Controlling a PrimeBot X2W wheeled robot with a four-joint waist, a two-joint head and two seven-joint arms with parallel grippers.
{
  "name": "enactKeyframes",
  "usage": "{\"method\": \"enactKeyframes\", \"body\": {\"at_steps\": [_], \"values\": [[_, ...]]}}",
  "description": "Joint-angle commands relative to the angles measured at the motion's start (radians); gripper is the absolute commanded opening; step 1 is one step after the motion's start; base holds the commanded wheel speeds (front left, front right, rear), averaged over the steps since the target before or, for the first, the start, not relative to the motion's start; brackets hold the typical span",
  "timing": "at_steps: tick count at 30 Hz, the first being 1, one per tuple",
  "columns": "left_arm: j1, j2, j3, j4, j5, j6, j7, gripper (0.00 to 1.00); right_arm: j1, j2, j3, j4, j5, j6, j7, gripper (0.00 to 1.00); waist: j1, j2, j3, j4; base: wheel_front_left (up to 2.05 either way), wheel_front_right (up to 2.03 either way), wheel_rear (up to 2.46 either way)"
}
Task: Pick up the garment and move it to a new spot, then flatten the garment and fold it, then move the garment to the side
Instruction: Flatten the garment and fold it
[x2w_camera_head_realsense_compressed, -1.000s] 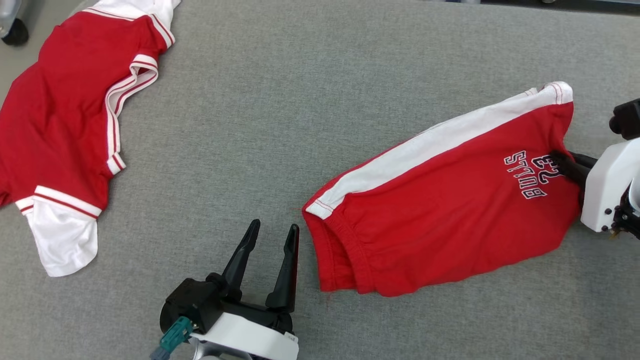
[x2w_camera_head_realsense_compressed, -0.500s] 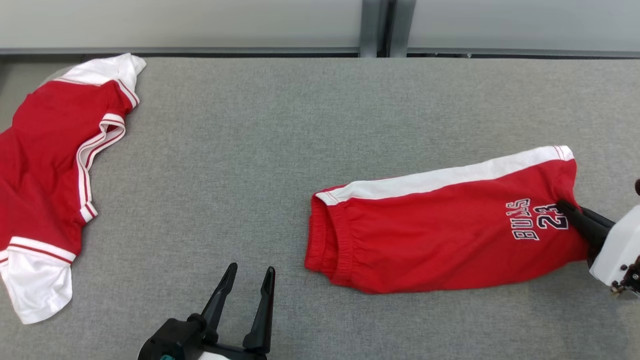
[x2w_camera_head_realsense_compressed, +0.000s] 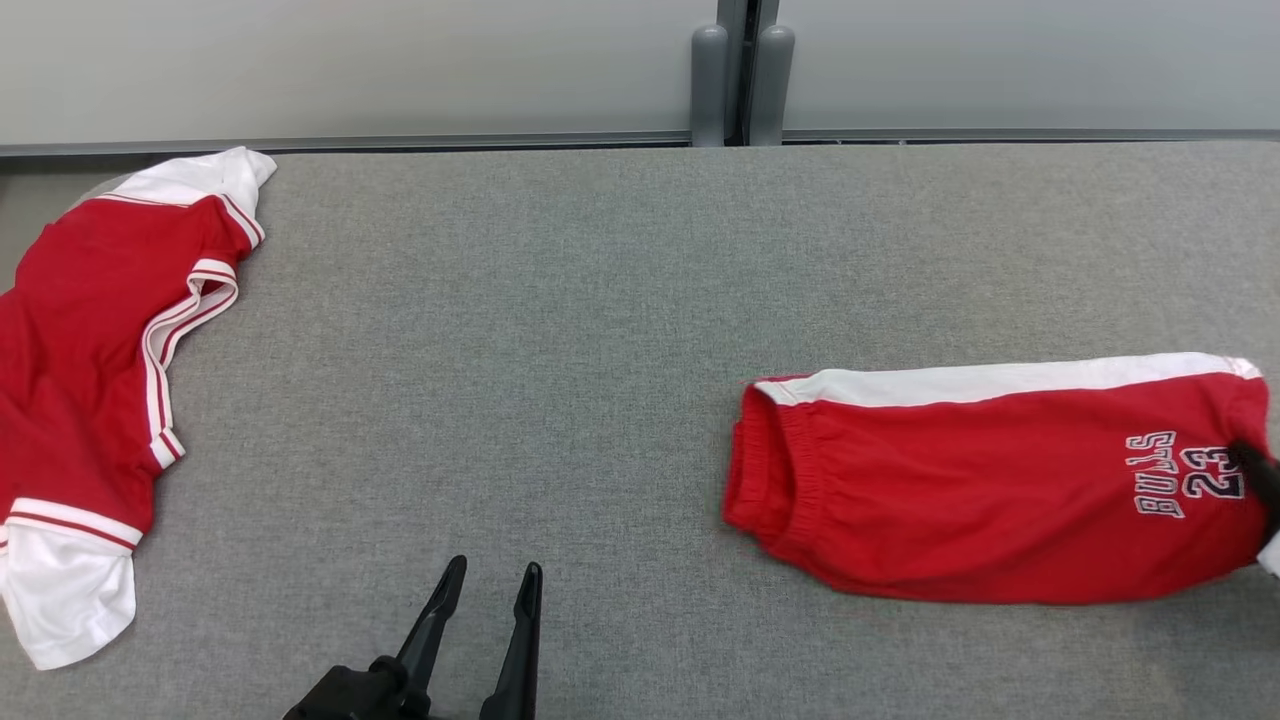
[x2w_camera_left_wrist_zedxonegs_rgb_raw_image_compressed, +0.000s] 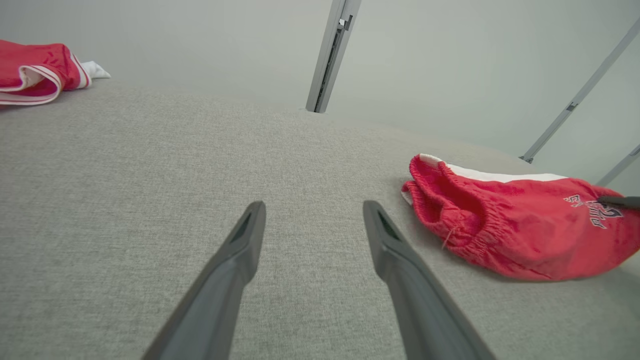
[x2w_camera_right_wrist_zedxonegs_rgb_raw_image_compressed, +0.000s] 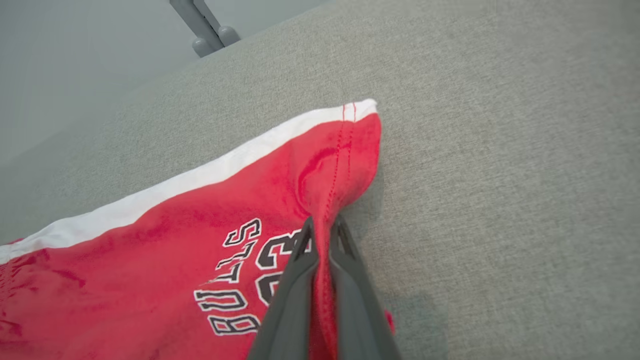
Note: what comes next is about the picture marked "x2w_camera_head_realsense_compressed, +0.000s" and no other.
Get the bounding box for grey vertical partition frame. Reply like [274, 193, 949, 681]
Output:
[716, 0, 781, 146]

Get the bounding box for red white sports jersey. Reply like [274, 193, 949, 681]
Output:
[0, 147, 278, 671]

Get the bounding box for grey partition base rail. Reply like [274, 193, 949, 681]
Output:
[0, 127, 1280, 159]

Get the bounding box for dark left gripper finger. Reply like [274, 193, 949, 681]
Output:
[480, 562, 544, 720]
[395, 555, 468, 706]

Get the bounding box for grey round partition post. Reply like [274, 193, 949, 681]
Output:
[749, 25, 797, 148]
[690, 25, 730, 148]

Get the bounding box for red white bulls shorts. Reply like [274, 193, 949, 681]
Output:
[722, 352, 1273, 607]

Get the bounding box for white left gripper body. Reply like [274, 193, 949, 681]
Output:
[283, 655, 433, 720]

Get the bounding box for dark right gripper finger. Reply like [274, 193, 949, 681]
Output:
[1228, 440, 1280, 546]

